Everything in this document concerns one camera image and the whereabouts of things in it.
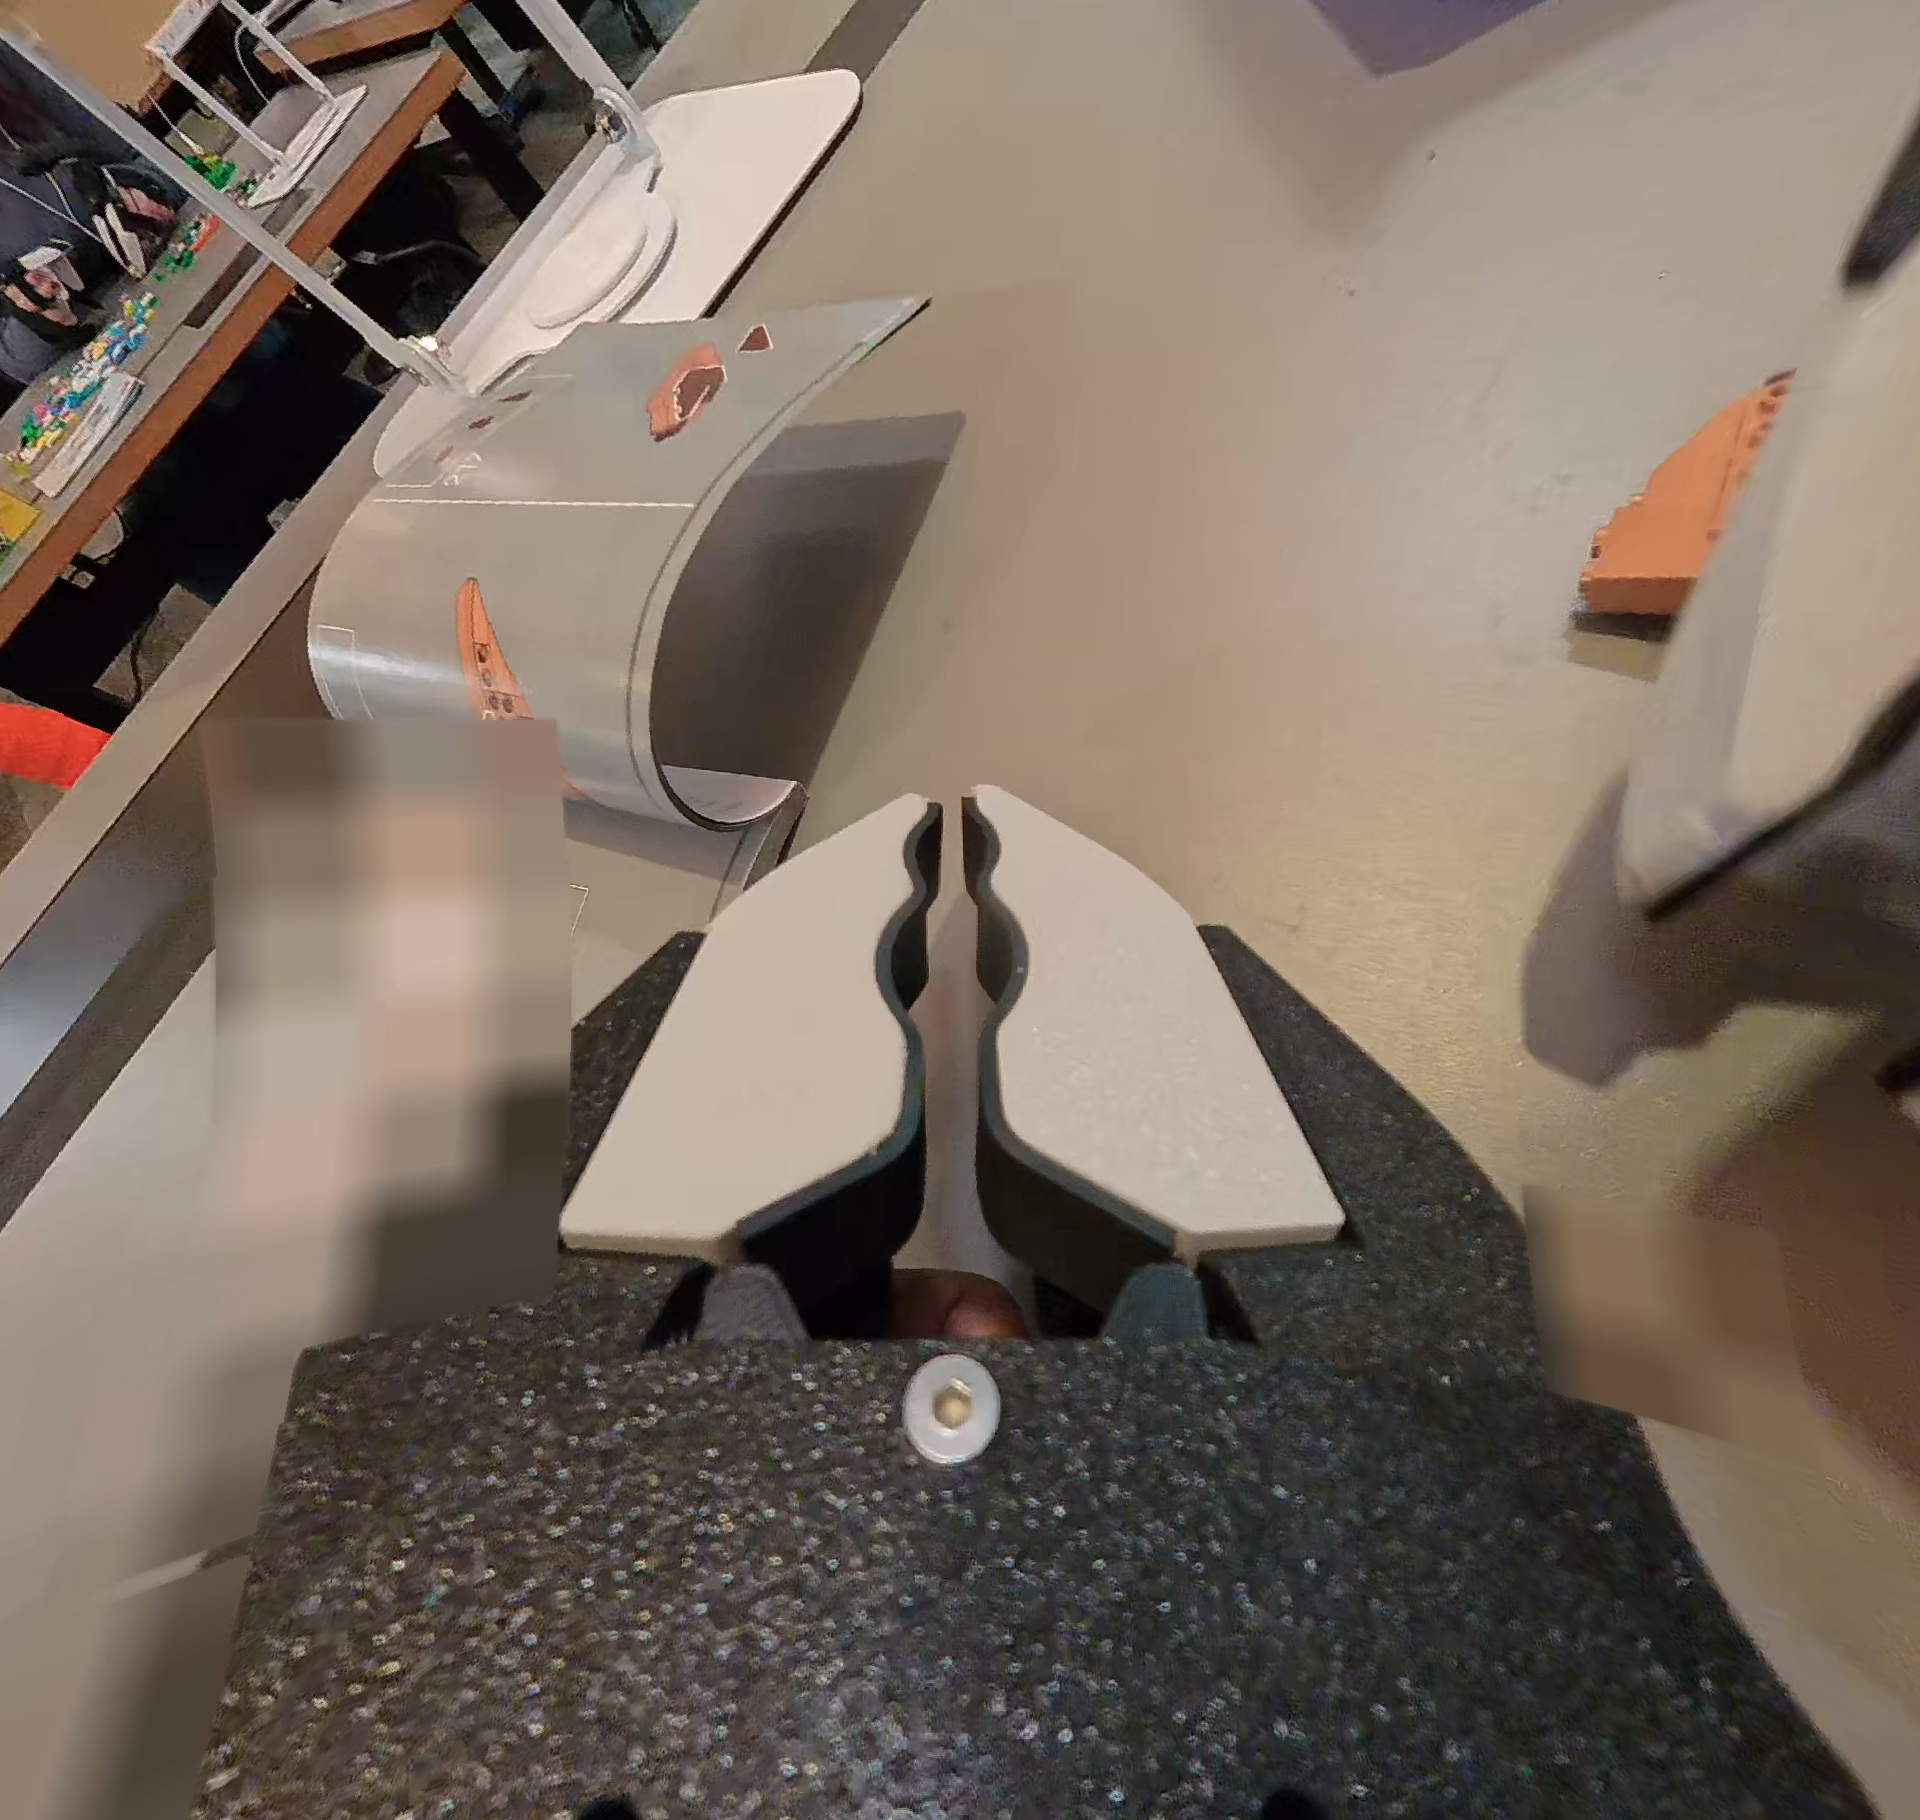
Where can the white instruction leaflet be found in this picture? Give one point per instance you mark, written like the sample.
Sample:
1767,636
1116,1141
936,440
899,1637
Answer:
91,432

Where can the grey instruction booklet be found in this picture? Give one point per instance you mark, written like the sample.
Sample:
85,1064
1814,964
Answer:
570,531

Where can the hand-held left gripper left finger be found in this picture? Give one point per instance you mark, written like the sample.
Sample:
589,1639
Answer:
750,1055

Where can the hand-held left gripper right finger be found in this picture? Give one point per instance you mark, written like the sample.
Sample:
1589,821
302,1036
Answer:
1155,1071

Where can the brown brick assembly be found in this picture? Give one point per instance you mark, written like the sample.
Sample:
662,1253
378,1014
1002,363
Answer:
1664,531

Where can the orange red fabric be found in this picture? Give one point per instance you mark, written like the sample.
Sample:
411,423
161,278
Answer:
45,741

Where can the white desk lamp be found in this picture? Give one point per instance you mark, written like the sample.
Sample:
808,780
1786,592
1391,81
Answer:
750,155

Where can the pile of colourful toy bricks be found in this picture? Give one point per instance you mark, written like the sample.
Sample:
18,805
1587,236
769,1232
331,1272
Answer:
112,334

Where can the yellow green box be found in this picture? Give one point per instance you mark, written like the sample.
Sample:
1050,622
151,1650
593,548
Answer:
14,523

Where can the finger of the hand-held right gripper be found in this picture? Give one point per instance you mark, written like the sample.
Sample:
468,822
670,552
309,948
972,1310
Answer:
1784,650

